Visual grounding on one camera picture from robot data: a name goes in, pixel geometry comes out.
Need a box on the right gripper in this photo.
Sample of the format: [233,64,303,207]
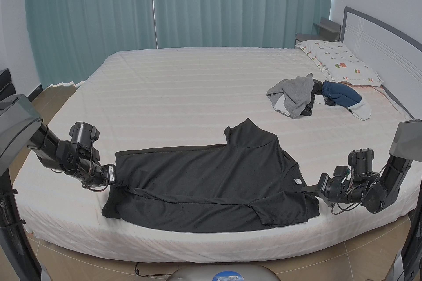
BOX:
[317,173,351,208]

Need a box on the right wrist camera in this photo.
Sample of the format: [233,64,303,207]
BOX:
[333,165,351,181]

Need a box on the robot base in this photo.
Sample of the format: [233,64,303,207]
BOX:
[166,265,281,281]

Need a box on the pile of clothes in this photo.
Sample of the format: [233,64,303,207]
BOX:
[266,73,372,121]

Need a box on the grey bedside table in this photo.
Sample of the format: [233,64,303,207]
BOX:
[295,17,341,43]

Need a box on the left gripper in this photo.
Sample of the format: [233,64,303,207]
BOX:
[88,164,118,189]

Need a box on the white printed pillow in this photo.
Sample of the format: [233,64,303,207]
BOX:
[295,40,384,87]

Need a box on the black T-shirt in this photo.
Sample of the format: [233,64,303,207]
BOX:
[102,118,321,233]

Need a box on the bed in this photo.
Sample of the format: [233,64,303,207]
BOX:
[10,6,422,262]

